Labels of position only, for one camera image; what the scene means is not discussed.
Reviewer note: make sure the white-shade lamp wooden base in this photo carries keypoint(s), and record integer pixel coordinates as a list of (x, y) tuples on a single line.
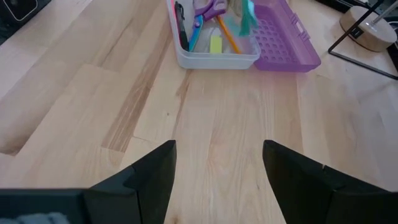
[(367, 31)]

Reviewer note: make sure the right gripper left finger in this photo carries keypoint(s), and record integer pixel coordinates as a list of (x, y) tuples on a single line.
[(149, 186)]

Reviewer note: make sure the orange pencil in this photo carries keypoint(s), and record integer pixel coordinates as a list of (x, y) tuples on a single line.
[(230, 35)]

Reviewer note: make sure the yellow-green eraser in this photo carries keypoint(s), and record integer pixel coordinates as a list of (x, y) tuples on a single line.
[(215, 44)]

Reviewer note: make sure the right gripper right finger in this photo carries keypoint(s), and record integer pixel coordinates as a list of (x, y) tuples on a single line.
[(298, 186)]

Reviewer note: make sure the wooden shelf black metal legs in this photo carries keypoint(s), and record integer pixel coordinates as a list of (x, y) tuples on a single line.
[(360, 63)]

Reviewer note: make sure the purple plastic pencil box lid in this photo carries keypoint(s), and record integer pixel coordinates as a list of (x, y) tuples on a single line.
[(280, 40)]

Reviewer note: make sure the black pen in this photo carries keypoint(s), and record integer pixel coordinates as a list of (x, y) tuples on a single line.
[(182, 28)]

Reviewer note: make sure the clear plastic pencil box base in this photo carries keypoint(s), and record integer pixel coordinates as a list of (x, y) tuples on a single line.
[(217, 62)]

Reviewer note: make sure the teal sticky note pad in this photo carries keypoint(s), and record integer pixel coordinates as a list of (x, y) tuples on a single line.
[(248, 18)]

